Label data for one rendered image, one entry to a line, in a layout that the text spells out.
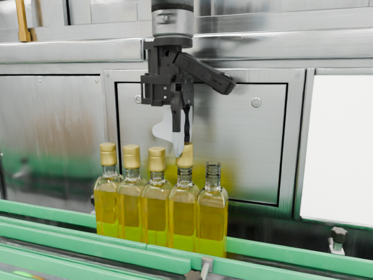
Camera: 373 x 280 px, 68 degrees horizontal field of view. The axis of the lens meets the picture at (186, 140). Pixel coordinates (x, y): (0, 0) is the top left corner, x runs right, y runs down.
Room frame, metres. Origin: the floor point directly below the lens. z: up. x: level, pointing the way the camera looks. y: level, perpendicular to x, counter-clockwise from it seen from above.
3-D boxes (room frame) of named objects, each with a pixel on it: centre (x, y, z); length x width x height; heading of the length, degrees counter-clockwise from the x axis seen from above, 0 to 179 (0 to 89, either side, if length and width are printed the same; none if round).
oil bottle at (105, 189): (0.57, 0.17, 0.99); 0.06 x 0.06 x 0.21; 73
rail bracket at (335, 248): (0.51, -0.31, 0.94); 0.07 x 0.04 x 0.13; 163
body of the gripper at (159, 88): (0.53, 0.03, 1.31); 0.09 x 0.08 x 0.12; 73
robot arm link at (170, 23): (0.52, 0.03, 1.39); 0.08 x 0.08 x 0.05
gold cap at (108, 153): (0.57, 0.17, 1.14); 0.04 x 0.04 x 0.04
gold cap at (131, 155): (0.55, 0.11, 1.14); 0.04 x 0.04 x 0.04
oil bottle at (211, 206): (0.50, -0.05, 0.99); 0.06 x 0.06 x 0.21; 74
